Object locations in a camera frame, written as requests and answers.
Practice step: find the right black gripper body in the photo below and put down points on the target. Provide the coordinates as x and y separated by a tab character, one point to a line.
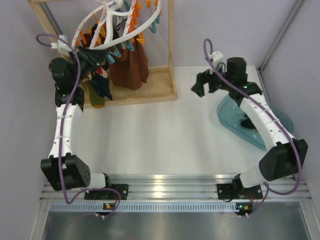
215	82

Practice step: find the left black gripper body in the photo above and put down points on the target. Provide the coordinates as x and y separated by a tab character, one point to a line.
87	62

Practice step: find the black sock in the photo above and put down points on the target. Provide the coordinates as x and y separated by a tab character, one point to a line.
246	122

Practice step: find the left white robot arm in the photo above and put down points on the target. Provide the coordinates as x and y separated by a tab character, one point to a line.
63	169

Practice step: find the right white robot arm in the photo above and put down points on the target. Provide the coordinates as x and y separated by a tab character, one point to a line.
285	154

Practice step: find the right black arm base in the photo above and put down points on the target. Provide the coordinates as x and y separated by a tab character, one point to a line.
228	192

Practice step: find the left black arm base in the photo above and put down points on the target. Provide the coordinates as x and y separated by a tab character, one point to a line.
110	197

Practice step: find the white oval clip hanger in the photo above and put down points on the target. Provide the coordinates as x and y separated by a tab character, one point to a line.
97	30

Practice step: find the brown hanging socks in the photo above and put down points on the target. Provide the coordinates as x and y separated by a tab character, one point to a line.
131	70

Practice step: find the navy patterned hanging sock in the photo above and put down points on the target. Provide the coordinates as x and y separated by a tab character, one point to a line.
100	83

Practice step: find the teal plastic basin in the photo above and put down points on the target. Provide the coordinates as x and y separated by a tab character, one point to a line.
229	115

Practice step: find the white striped hanging sock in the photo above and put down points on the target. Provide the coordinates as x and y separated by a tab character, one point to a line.
120	24

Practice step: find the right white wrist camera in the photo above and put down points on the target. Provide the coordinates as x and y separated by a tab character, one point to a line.
216	58

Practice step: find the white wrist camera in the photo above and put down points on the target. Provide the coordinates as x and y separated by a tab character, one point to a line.
216	58
61	46

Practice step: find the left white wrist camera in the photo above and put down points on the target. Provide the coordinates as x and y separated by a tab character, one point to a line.
61	46

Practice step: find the wooden hanger rack frame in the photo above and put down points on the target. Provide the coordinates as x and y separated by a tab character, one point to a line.
161	84

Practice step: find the aluminium mounting rail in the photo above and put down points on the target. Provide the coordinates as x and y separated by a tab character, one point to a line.
175	193

